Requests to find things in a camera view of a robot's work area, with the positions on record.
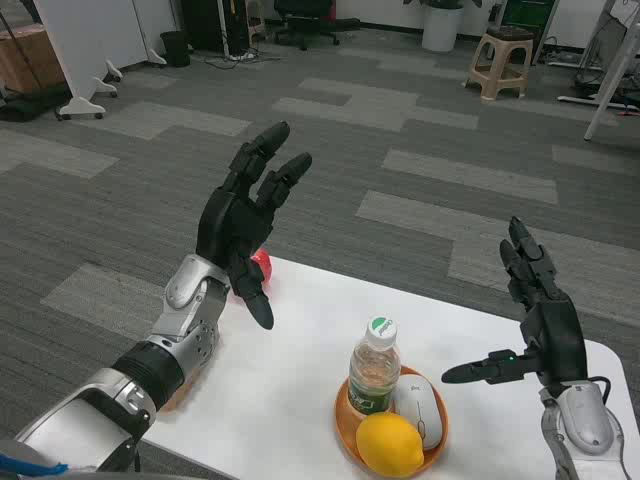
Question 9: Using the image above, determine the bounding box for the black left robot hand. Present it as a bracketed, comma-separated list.
[194, 120, 314, 331]

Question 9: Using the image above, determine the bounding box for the blue cable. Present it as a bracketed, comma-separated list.
[0, 452, 70, 476]

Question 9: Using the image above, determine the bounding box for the white computer mouse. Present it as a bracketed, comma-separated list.
[393, 374, 446, 450]

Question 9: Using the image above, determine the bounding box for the white plant pot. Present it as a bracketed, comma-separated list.
[422, 3, 465, 53]

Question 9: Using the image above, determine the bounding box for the white flat desk foot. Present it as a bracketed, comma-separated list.
[557, 94, 614, 107]

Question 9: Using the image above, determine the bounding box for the black bag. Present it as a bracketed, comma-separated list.
[0, 84, 71, 124]

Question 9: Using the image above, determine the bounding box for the beige plastic stool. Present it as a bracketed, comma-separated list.
[464, 25, 535, 104]

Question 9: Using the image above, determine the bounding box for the yellow lemon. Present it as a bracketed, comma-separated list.
[355, 412, 425, 477]

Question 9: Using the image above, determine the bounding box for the black trash bin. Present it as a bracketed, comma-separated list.
[159, 30, 192, 69]

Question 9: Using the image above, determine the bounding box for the white power strip with cables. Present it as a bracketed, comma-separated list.
[204, 49, 281, 66]

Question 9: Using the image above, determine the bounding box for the brown cardboard box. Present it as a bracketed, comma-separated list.
[0, 24, 66, 94]

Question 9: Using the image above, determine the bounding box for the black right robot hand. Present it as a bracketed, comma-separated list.
[440, 216, 590, 389]

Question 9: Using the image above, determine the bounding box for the wide white partition panel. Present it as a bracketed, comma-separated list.
[30, 0, 149, 121]

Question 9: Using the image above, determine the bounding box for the green board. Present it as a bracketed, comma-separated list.
[502, 0, 559, 31]

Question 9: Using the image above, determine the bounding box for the black office chair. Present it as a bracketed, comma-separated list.
[273, 0, 361, 51]

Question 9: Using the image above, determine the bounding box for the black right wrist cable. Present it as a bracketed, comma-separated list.
[584, 377, 614, 419]

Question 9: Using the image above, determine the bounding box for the narrow white partition panel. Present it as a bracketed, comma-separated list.
[130, 0, 181, 66]

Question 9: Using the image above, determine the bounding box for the orange round plate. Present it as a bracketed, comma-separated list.
[334, 365, 449, 464]

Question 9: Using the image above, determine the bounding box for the white slanted desk leg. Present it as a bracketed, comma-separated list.
[583, 29, 640, 142]

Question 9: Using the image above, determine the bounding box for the red apple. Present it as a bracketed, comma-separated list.
[249, 248, 274, 286]

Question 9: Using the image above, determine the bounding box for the clear water bottle white cap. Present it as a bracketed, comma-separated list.
[347, 315, 403, 416]

